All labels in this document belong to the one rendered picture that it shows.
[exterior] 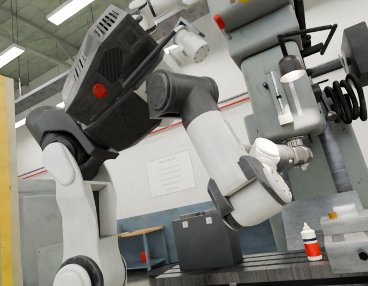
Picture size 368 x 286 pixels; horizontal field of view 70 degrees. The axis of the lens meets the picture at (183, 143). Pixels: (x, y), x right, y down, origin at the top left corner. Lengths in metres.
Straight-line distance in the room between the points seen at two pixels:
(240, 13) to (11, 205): 1.73
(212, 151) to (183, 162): 5.35
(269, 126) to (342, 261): 0.43
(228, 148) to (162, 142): 5.69
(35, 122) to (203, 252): 0.73
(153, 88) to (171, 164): 5.44
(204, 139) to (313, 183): 0.90
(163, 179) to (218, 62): 2.85
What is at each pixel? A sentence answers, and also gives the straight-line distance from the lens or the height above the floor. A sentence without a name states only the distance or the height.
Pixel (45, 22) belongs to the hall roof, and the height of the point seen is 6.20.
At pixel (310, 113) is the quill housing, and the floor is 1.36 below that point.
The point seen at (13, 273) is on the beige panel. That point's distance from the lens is 2.05.
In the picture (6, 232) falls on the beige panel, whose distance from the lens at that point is 2.02.
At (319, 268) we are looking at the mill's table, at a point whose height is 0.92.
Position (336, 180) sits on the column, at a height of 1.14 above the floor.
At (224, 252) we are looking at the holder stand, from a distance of 1.03.
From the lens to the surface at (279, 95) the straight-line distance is 0.90.
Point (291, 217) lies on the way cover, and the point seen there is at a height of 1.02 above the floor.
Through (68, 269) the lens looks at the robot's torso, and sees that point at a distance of 0.80.
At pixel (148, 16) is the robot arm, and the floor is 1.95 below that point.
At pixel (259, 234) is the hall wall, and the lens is 5.38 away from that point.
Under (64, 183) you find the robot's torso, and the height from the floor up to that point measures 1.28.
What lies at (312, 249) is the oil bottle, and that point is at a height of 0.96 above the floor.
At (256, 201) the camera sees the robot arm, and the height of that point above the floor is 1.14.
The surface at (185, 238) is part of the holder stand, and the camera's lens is 1.08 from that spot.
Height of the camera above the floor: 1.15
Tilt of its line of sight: 14 degrees up
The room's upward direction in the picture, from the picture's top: 11 degrees counter-clockwise
